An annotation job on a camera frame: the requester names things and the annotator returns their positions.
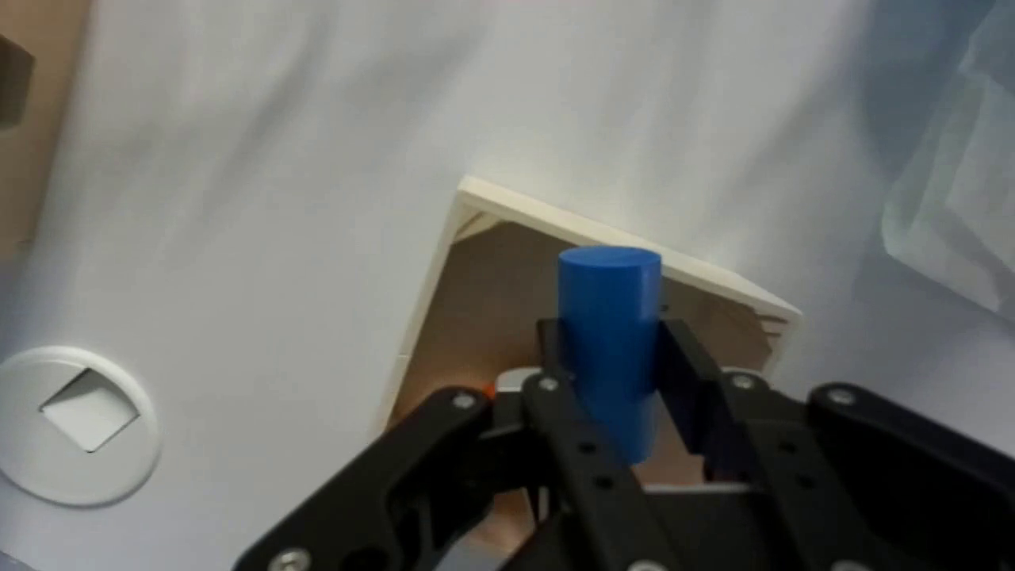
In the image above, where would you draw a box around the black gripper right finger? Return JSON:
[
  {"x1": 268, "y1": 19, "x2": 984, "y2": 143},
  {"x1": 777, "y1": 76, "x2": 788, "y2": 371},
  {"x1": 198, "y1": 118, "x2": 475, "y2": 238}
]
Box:
[{"x1": 630, "y1": 315, "x2": 1015, "y2": 571}]

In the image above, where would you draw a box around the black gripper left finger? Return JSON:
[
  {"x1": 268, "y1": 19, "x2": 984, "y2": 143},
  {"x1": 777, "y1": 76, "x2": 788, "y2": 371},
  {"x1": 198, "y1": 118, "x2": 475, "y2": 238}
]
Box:
[{"x1": 232, "y1": 315, "x2": 682, "y2": 571}]

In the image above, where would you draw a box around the blue cylinder block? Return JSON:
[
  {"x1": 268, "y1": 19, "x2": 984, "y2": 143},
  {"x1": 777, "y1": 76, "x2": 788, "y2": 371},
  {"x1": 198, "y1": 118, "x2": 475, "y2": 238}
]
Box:
[{"x1": 556, "y1": 245, "x2": 667, "y2": 471}]

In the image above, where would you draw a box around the small open wooden box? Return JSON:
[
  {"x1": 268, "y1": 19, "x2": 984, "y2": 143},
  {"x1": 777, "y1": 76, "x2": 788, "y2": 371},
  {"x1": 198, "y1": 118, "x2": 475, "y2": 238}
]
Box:
[{"x1": 387, "y1": 171, "x2": 805, "y2": 571}]

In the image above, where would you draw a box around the clear plastic lunchbox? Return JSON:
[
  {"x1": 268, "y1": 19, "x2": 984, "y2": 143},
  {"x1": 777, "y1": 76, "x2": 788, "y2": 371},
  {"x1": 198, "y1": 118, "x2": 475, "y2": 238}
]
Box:
[{"x1": 880, "y1": 0, "x2": 1015, "y2": 327}]

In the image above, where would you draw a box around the wooden shape sorter box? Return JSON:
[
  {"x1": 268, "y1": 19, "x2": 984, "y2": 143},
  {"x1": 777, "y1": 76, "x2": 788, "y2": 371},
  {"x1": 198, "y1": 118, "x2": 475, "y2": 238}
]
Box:
[{"x1": 0, "y1": 0, "x2": 96, "y2": 264}]

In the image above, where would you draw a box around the white round table disc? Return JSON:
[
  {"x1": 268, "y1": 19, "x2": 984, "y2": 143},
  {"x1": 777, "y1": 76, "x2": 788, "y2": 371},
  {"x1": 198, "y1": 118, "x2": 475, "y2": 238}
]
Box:
[{"x1": 0, "y1": 344, "x2": 165, "y2": 512}]

